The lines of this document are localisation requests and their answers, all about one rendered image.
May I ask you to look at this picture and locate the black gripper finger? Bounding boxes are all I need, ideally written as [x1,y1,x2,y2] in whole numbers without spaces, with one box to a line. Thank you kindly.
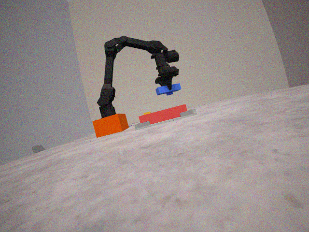
[163,74,174,90]
[158,81,167,87]

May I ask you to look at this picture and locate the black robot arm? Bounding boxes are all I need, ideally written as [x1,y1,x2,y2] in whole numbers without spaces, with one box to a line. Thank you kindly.
[97,36,179,119]

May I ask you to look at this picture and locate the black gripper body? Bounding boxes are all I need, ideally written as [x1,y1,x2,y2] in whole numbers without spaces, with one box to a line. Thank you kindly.
[155,62,178,84]

